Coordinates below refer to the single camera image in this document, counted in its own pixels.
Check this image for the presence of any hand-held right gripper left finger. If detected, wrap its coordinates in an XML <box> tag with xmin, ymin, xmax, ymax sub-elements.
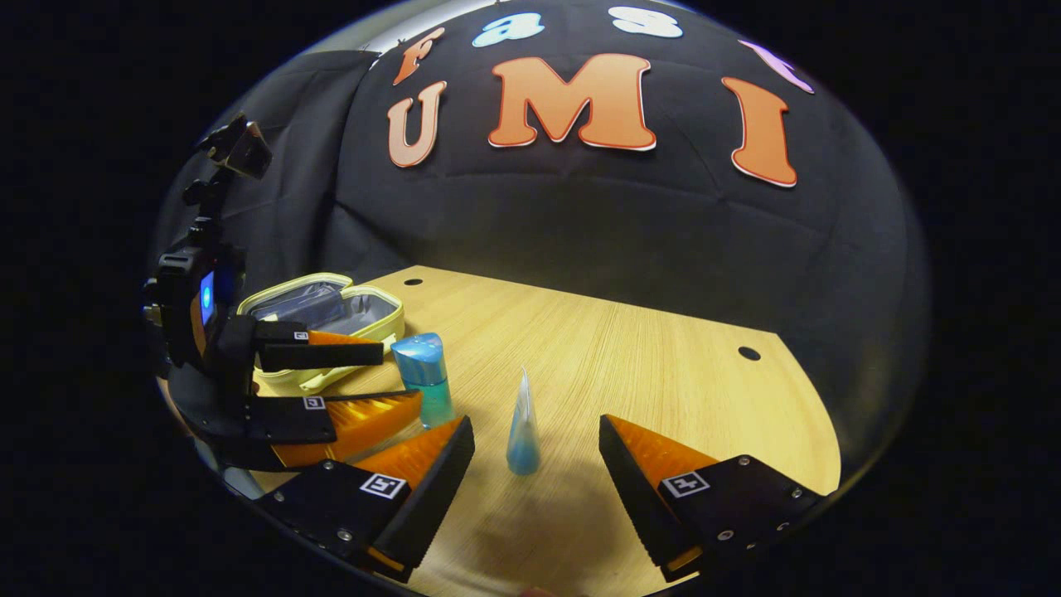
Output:
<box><xmin>253</xmin><ymin>415</ymin><xmax>477</xmax><ymax>584</ymax></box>

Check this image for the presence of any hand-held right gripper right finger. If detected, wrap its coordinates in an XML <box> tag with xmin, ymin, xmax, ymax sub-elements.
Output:
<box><xmin>598</xmin><ymin>413</ymin><xmax>826</xmax><ymax>584</ymax></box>

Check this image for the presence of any pale yellow suitcase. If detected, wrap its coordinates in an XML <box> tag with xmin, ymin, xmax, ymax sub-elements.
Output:
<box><xmin>236</xmin><ymin>272</ymin><xmax>407</xmax><ymax>396</ymax></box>

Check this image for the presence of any blue bottle with blue cap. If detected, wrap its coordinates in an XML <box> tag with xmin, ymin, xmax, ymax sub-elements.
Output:
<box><xmin>390</xmin><ymin>332</ymin><xmax>456</xmax><ymax>430</ymax></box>

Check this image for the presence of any blue squeeze tube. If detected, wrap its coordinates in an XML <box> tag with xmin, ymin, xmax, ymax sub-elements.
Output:
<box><xmin>506</xmin><ymin>365</ymin><xmax>543</xmax><ymax>477</ymax></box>

